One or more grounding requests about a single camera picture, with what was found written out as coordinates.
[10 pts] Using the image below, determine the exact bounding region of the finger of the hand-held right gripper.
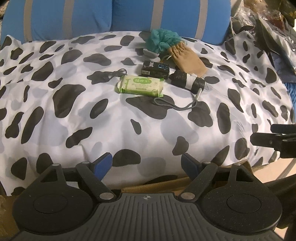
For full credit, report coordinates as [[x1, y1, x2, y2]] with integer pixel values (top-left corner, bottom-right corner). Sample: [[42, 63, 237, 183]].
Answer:
[[270, 124, 296, 135], [250, 132, 289, 150]]

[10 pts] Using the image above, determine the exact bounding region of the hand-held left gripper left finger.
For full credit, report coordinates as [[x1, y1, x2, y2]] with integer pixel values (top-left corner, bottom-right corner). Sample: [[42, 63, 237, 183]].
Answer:
[[36, 152, 116, 202]]

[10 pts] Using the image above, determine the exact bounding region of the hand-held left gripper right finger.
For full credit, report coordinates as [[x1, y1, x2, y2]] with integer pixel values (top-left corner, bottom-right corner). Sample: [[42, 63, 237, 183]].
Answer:
[[178, 152, 258, 202]]

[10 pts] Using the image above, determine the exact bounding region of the cardboard box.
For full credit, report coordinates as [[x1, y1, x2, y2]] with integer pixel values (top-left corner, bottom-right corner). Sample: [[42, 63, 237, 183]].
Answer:
[[121, 161, 253, 194]]

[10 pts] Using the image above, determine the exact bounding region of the grey lanyard strap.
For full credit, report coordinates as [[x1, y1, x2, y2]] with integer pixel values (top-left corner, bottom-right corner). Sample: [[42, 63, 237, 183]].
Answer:
[[154, 89, 204, 111]]

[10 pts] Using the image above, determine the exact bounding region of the green wet wipes packet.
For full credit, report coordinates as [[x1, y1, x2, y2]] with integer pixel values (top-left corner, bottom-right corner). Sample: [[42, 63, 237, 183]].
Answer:
[[115, 75, 165, 98]]

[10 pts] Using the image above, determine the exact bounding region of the black garbage bag roll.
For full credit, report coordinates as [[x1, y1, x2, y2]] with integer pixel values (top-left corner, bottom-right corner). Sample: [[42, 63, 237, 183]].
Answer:
[[169, 70, 206, 91]]

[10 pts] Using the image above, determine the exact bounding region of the black cable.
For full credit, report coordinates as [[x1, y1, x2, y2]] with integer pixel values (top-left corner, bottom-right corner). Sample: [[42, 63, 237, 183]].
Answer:
[[101, 69, 128, 80]]

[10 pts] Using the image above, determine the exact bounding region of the small black box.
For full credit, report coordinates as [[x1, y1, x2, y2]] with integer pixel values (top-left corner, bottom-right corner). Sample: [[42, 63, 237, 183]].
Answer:
[[141, 60, 171, 79]]

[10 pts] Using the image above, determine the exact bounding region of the tan drawstring pouch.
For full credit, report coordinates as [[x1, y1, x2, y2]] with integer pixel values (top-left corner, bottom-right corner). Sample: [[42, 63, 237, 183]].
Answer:
[[166, 45, 207, 77]]

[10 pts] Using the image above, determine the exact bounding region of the grey silicone earbud case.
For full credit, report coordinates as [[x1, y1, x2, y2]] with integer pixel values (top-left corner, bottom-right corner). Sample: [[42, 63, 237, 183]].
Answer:
[[142, 48, 160, 58]]

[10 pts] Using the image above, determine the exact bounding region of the teal bath loofah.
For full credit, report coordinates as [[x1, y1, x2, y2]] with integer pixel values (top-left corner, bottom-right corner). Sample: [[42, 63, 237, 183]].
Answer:
[[146, 29, 182, 55]]

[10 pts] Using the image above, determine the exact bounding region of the cow print blanket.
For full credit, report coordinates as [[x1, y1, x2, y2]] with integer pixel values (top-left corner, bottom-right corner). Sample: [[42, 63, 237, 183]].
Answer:
[[0, 30, 294, 197]]

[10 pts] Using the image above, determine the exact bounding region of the pile of plastic bags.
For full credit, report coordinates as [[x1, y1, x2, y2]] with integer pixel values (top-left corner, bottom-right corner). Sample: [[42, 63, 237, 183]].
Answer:
[[230, 0, 296, 78]]

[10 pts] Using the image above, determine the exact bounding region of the blue grey striped pillow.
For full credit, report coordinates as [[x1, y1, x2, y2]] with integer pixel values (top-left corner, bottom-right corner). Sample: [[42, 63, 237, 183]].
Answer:
[[110, 0, 232, 46], [2, 0, 113, 42]]

